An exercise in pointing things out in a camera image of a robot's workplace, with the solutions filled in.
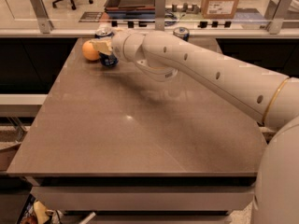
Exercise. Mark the orange fruit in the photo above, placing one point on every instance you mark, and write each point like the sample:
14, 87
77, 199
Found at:
89, 52

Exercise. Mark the left metal glass bracket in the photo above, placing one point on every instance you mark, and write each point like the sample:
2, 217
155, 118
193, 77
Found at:
43, 20

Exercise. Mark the blue pepsi can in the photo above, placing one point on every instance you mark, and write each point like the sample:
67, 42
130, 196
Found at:
106, 60

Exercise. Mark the metal glass bracket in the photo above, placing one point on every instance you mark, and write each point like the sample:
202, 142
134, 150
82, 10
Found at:
275, 15
43, 20
159, 14

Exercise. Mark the middle metal glass bracket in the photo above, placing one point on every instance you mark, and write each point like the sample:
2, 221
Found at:
159, 14

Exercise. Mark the brown cardboard box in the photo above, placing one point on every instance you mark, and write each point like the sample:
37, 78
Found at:
219, 9

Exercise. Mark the silver blue red bull can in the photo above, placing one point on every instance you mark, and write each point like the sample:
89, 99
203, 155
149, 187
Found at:
182, 33

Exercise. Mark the right metal glass bracket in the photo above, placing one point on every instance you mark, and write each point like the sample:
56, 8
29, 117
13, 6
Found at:
275, 15

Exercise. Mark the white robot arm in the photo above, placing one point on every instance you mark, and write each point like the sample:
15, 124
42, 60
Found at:
268, 97

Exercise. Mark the grey table drawer front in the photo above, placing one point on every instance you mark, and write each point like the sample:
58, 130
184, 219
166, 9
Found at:
144, 198

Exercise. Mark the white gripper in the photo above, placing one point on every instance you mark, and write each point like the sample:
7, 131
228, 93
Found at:
118, 48

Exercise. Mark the grey open tray box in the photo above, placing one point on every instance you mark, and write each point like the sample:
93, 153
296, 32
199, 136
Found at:
128, 4

